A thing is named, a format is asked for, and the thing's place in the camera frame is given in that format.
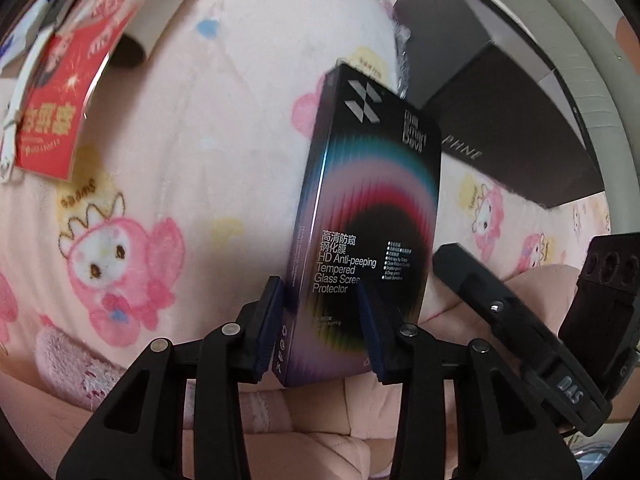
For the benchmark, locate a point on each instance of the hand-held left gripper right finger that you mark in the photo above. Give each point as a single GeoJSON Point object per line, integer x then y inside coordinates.
{"type": "Point", "coordinates": [375, 340]}

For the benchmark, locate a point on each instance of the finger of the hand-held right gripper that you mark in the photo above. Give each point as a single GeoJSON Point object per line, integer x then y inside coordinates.
{"type": "Point", "coordinates": [525, 330]}
{"type": "Point", "coordinates": [605, 320]}

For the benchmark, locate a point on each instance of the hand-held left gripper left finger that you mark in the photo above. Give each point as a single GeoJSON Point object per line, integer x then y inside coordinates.
{"type": "Point", "coordinates": [267, 330]}

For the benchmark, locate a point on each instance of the black gradient screen protector box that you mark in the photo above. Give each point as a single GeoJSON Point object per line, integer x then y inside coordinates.
{"type": "Point", "coordinates": [365, 200]}

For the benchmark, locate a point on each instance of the black cardboard box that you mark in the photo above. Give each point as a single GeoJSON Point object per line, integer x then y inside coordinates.
{"type": "Point", "coordinates": [505, 90]}

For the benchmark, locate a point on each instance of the person's pink pajamas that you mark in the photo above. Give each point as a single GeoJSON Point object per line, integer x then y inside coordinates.
{"type": "Point", "coordinates": [310, 445]}

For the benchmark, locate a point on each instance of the pink printed blanket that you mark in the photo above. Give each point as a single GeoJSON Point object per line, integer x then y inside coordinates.
{"type": "Point", "coordinates": [225, 135]}

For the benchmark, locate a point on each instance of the clear plastic wrap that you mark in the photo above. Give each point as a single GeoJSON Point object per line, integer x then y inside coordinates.
{"type": "Point", "coordinates": [404, 55]}

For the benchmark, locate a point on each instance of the grey padded headboard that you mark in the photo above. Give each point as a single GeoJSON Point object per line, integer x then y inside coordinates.
{"type": "Point", "coordinates": [565, 35]}

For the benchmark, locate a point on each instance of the red paper packet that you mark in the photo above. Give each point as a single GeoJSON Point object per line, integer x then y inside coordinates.
{"type": "Point", "coordinates": [70, 75]}

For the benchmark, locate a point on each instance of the white cardboard tube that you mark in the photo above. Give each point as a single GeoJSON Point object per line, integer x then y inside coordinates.
{"type": "Point", "coordinates": [160, 5]}

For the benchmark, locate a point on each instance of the cartoon print zip pouch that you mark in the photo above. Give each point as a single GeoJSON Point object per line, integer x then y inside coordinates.
{"type": "Point", "coordinates": [25, 30]}

